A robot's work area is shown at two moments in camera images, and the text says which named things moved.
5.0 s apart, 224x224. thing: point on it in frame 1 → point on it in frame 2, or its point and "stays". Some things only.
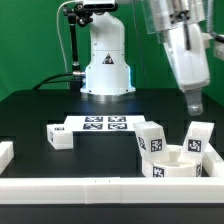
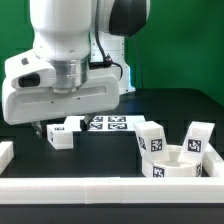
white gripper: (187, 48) → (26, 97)
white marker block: (197, 138) stays
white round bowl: (175, 166) stays
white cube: (60, 137) stays
